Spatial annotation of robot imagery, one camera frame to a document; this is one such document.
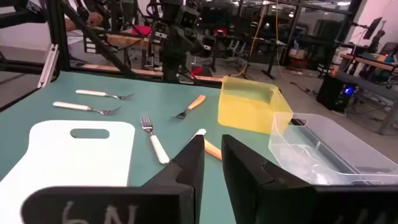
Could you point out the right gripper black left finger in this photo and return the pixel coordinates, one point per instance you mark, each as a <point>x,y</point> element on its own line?
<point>161,202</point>

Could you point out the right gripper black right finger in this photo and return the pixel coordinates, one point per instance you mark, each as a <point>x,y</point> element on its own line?
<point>280,202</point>

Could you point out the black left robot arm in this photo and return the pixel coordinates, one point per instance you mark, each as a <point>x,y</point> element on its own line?
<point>171,67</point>

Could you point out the person's forearm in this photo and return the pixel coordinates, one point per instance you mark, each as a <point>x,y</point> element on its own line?
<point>74,25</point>

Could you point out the red box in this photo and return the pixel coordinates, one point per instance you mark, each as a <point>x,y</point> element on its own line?
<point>141,30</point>

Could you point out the wooden workbench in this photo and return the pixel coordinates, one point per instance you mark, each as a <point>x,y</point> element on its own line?
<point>124,40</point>

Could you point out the green table mat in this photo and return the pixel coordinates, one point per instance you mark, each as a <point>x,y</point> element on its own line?
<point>149,93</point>

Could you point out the clear plastic bin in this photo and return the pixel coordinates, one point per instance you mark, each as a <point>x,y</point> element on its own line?
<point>342,155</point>

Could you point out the person's hand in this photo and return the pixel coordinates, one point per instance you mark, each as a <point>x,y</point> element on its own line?
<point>94,19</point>

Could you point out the yellow translucent plastic bin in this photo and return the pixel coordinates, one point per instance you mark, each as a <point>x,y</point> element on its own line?
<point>245,115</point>

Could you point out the white plastic bin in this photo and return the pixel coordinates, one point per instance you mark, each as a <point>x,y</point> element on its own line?
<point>62,161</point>

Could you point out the black computer tower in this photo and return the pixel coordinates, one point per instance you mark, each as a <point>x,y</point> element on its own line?
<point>332,96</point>

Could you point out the silver aluminium profile bar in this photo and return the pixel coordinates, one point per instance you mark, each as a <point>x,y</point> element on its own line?
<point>49,63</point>

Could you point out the wooden desk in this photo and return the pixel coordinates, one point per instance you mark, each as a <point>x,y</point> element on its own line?
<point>367,61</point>

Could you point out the black monitor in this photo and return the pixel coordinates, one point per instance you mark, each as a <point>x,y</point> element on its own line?
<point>372,28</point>

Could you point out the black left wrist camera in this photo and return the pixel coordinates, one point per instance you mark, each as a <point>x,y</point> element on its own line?
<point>187,18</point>

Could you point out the black aluminium rig frame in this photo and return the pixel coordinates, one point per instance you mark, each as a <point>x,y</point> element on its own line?
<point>58,34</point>

